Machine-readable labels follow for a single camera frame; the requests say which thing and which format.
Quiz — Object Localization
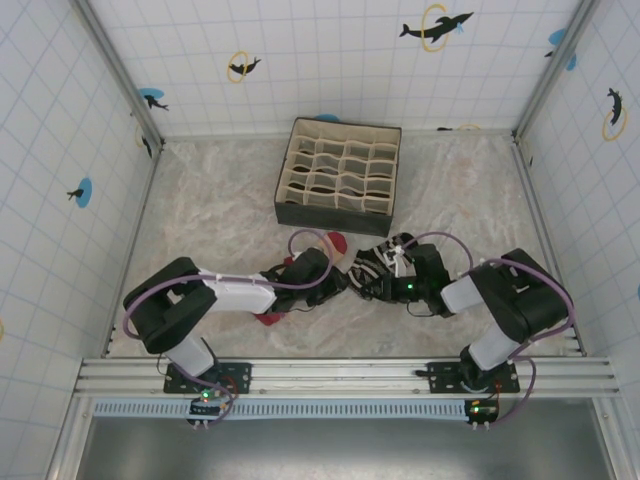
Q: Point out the black white striped sock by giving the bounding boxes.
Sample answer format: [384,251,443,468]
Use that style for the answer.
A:
[347,232,416,301]

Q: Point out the beige sock with red toe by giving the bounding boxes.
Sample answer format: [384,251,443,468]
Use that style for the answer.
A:
[254,231,350,327]

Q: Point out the grey beige divided organizer box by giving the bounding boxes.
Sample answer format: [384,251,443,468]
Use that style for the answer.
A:
[273,117,403,237]

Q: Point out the marble pattern table cover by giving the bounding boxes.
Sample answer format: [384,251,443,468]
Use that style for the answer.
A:
[107,137,584,359]

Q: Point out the grey metal panel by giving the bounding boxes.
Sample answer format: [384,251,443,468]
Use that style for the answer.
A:
[74,414,619,480]

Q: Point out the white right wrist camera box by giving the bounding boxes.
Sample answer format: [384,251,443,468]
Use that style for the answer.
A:
[385,243,407,277]

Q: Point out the aluminium front rail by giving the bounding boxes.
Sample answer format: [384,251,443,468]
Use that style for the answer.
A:
[73,355,621,399]

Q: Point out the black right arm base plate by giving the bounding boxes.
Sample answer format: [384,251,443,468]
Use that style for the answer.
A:
[428,360,521,395]

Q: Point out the white slotted cable duct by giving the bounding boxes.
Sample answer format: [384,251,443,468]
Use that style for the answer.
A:
[92,398,474,419]

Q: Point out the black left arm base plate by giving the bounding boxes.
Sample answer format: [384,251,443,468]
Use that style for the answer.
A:
[163,360,253,396]

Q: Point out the aluminium side rail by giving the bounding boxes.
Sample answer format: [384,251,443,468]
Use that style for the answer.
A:
[102,139,166,359]
[512,138,587,359]

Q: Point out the aluminium back rail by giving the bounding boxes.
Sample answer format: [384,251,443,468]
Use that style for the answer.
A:
[159,128,521,144]

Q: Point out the aluminium corner post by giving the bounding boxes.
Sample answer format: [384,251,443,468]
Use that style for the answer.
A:
[73,0,166,149]
[512,0,600,144]

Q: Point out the large dolphin yellow ring sticker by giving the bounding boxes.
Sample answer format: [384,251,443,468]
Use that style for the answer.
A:
[398,3,474,54]

